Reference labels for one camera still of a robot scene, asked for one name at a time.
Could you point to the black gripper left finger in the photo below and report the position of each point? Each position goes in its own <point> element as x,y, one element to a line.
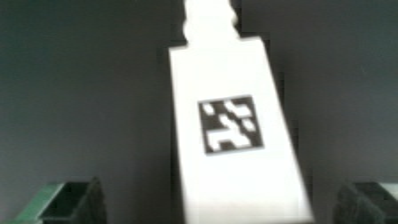
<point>68,203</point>

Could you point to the white stool leg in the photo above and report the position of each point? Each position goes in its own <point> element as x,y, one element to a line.
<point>242,185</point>

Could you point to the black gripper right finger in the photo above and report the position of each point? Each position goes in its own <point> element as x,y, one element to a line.
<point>367,205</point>

